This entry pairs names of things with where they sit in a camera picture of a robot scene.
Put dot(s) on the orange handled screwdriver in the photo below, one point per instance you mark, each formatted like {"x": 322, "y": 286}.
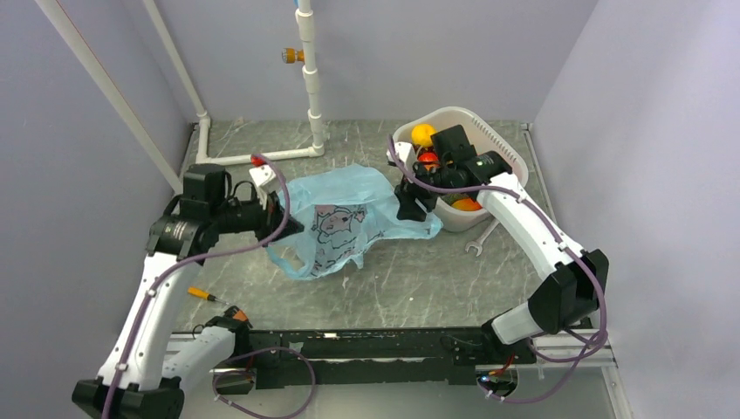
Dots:
{"x": 201, "y": 294}

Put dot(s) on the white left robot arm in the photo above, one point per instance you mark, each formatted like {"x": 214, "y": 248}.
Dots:
{"x": 137, "y": 380}

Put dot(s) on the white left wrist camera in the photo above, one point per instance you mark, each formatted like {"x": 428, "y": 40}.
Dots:
{"x": 265, "y": 180}

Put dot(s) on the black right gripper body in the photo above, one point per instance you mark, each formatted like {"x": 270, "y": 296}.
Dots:
{"x": 440, "y": 176}

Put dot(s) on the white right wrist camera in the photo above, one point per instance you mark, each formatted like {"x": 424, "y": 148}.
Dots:
{"x": 401, "y": 153}

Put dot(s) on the red fake strawberry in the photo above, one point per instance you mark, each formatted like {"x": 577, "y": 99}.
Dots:
{"x": 429, "y": 161}

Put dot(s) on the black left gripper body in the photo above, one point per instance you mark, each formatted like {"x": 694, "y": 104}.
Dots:
{"x": 239, "y": 216}

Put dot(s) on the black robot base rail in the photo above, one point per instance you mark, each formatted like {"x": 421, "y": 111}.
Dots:
{"x": 457, "y": 355}

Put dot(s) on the white plastic basket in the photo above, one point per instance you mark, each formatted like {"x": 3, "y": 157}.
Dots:
{"x": 483, "y": 138}

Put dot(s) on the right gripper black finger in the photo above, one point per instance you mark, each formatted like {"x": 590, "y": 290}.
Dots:
{"x": 410, "y": 191}
{"x": 412, "y": 206}

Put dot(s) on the yellow fake lemon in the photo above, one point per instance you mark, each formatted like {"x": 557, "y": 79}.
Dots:
{"x": 421, "y": 135}

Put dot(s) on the white PVC pipe frame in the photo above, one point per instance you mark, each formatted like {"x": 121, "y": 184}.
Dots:
{"x": 156, "y": 67}

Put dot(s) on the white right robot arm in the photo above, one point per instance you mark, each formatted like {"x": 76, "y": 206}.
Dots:
{"x": 573, "y": 279}

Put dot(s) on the orange pipe valve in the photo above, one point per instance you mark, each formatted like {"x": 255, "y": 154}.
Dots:
{"x": 292, "y": 56}

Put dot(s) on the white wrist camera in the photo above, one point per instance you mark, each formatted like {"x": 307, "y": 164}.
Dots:
{"x": 401, "y": 153}
{"x": 265, "y": 180}

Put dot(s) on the silver open-end wrench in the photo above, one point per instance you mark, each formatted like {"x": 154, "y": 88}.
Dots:
{"x": 476, "y": 246}

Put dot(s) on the light blue plastic bag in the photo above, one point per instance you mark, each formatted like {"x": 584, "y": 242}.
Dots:
{"x": 344, "y": 212}

